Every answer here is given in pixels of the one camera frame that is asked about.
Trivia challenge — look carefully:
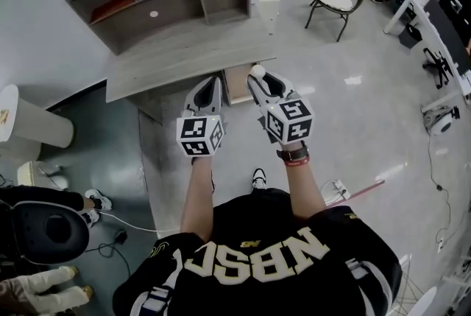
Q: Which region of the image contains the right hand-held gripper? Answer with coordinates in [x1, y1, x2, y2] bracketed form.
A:
[247, 71, 316, 147]

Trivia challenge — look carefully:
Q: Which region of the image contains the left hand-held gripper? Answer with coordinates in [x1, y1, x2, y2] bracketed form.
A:
[176, 76, 227, 158]

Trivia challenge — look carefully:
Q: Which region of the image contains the person's right forearm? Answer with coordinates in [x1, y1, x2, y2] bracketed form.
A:
[283, 159, 327, 220]

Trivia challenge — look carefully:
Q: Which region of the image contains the person's left forearm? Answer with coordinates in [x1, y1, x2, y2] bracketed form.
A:
[180, 155, 215, 239]

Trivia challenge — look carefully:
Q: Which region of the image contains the grey wooden desk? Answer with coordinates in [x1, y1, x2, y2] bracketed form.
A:
[105, 16, 278, 124]

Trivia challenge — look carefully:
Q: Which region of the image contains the black wrist watch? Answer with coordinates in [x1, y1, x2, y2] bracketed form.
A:
[275, 141, 310, 163]

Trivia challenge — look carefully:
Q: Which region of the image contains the red wristband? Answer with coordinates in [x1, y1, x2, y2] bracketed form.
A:
[285, 155, 311, 168]

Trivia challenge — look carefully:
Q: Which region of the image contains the person's white black shoe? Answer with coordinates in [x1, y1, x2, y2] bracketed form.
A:
[251, 167, 267, 193]

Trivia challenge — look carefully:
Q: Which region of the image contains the white power strip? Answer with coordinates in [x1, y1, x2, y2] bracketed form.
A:
[321, 179, 350, 203]

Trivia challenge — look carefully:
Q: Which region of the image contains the red stick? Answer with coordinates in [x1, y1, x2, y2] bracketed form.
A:
[323, 179, 386, 206]

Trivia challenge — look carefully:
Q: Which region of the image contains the black lettered jersey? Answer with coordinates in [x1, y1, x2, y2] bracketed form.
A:
[112, 187, 403, 316]

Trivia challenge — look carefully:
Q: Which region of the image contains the black office chair base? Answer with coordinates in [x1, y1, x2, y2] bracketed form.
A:
[422, 46, 456, 90]

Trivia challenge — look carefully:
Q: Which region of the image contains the long white workbench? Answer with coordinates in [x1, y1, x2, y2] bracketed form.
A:
[344, 0, 471, 106]

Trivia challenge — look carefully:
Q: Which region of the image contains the white round floor device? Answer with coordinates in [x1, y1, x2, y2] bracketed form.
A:
[421, 105, 461, 136]

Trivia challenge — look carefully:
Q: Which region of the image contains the white round side table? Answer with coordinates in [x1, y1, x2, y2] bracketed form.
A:
[0, 83, 75, 161]

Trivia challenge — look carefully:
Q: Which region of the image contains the black padded chair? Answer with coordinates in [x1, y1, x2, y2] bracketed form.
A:
[0, 200, 91, 267]

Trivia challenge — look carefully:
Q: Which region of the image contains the white floor cable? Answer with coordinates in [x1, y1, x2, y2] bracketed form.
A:
[96, 210, 182, 234]

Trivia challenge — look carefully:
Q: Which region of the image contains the black thin floor cable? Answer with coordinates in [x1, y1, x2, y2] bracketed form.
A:
[426, 133, 454, 245]

